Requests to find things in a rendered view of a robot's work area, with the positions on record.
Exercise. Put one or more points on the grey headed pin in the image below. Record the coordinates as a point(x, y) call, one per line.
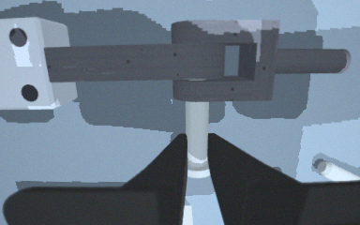
point(197, 119)

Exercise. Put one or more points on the dark grey flat bar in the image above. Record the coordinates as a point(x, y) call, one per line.
point(138, 62)

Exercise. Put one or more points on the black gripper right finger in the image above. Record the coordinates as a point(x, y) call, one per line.
point(249, 192)

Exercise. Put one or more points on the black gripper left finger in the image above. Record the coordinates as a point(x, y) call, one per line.
point(154, 196)

